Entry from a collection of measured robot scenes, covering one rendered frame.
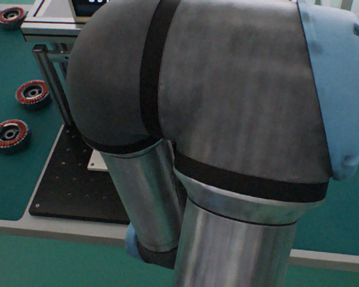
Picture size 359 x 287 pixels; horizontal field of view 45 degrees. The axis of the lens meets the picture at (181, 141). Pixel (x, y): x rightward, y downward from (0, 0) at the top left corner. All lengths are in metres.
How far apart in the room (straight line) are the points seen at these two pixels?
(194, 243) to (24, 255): 1.78
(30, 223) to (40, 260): 0.83
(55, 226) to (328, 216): 0.70
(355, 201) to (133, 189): 0.82
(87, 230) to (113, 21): 0.89
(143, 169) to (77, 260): 1.56
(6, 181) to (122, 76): 1.05
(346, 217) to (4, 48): 1.32
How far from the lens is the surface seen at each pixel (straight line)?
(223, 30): 0.28
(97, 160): 1.23
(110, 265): 1.93
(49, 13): 1.19
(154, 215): 0.52
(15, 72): 1.65
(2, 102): 1.55
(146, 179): 0.45
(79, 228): 1.16
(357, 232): 1.15
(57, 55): 1.18
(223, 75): 0.27
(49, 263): 2.01
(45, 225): 1.20
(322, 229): 1.13
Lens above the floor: 1.73
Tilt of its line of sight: 50 degrees down
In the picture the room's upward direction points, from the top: 6 degrees counter-clockwise
